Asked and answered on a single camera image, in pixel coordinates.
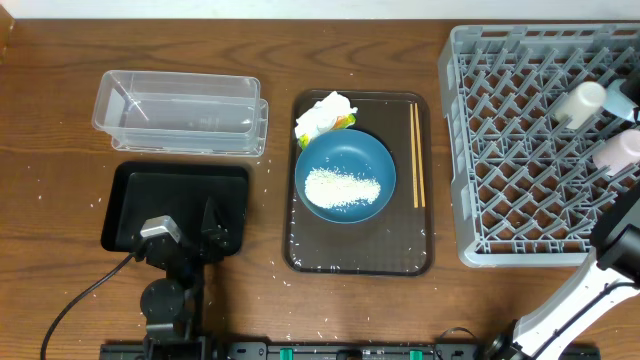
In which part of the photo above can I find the white green cup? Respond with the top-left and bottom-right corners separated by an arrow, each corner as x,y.
551,81 -> 607,130

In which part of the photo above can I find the pink cup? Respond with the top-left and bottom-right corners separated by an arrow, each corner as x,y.
593,129 -> 640,176

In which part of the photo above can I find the dark blue plate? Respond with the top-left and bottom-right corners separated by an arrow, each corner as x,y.
294,130 -> 396,224

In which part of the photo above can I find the wooden chopstick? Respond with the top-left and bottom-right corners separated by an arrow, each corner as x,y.
409,103 -> 419,208
414,103 -> 426,208

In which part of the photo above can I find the light blue bowl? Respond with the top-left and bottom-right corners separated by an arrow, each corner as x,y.
603,78 -> 639,123

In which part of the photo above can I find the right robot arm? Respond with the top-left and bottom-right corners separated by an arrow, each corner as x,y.
478,74 -> 639,360

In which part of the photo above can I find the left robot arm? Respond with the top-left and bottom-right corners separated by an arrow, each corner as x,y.
133,197 -> 229,359

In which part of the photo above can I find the grey dishwasher rack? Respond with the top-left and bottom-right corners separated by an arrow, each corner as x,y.
438,23 -> 639,267

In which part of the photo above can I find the black plastic bin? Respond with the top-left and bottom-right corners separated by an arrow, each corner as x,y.
100,161 -> 249,256

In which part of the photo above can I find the clear plastic bin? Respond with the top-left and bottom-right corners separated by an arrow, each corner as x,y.
92,70 -> 269,157

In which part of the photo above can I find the pile of white rice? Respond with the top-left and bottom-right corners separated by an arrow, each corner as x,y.
304,168 -> 381,209

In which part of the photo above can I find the brown serving tray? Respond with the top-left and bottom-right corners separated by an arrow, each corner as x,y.
283,91 -> 435,277

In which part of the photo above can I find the crumpled white tissue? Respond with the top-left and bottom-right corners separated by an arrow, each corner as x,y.
294,91 -> 358,140

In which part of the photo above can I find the green yellow snack wrapper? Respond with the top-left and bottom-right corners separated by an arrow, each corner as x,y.
295,114 -> 356,150

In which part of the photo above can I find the left black cable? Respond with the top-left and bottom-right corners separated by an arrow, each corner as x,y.
39,249 -> 139,360

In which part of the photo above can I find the black cable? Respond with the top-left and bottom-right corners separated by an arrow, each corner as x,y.
39,249 -> 139,360
529,280 -> 640,360

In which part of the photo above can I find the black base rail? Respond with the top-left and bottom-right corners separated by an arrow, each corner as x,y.
99,341 -> 482,360

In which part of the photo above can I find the right black cable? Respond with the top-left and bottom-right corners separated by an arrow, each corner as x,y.
529,280 -> 640,360

